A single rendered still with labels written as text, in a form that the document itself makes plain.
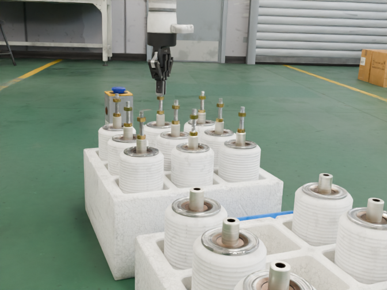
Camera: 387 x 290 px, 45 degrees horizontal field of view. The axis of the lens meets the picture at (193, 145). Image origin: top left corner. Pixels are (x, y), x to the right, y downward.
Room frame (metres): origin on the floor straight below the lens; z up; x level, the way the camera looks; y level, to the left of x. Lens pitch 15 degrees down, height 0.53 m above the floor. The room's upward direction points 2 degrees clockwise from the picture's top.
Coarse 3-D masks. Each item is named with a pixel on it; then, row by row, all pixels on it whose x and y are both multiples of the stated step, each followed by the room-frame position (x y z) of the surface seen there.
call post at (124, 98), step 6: (108, 96) 1.31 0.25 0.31; (114, 96) 1.30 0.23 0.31; (120, 96) 1.31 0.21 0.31; (126, 96) 1.32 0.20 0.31; (132, 96) 1.32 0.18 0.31; (108, 102) 1.31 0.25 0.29; (114, 102) 1.30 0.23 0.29; (120, 102) 1.31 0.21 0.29; (132, 102) 1.32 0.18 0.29; (108, 108) 1.31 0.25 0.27; (114, 108) 1.30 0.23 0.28; (120, 108) 1.31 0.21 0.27; (132, 108) 1.32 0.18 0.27; (108, 114) 1.31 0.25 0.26; (132, 114) 1.32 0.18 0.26; (108, 120) 1.31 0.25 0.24; (132, 120) 1.32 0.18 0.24; (132, 126) 1.32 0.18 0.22
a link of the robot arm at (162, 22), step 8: (152, 16) 1.18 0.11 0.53; (160, 16) 1.17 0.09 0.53; (168, 16) 1.18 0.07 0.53; (152, 24) 1.18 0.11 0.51; (160, 24) 1.17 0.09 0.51; (168, 24) 1.18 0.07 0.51; (176, 24) 1.20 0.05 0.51; (152, 32) 1.18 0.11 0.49; (160, 32) 1.17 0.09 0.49; (168, 32) 1.18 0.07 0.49; (176, 32) 1.15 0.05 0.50; (184, 32) 1.15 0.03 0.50; (192, 32) 1.21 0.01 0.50
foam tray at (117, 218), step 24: (96, 168) 1.04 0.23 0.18; (216, 168) 1.07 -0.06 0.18; (96, 192) 1.03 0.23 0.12; (120, 192) 0.89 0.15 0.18; (144, 192) 0.90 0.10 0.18; (168, 192) 0.90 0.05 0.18; (216, 192) 0.93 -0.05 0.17; (240, 192) 0.95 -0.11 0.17; (264, 192) 0.98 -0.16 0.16; (96, 216) 1.04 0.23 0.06; (120, 216) 0.85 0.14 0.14; (144, 216) 0.87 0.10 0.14; (240, 216) 0.95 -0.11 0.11; (120, 240) 0.85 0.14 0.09; (120, 264) 0.85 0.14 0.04
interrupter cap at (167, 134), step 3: (162, 132) 1.12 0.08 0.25; (165, 132) 1.12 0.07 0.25; (168, 132) 1.12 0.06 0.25; (180, 132) 1.12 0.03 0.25; (183, 132) 1.13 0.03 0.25; (186, 132) 1.12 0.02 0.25; (162, 135) 1.09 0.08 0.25; (165, 135) 1.09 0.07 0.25; (168, 135) 1.10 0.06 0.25; (180, 135) 1.11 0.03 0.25; (183, 135) 1.10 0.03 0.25; (186, 135) 1.10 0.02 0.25; (165, 138) 1.07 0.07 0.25; (168, 138) 1.07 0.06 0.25; (171, 138) 1.07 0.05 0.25; (174, 138) 1.06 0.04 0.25; (177, 138) 1.07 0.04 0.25; (180, 138) 1.07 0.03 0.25; (183, 138) 1.07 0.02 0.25; (186, 138) 1.08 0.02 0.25
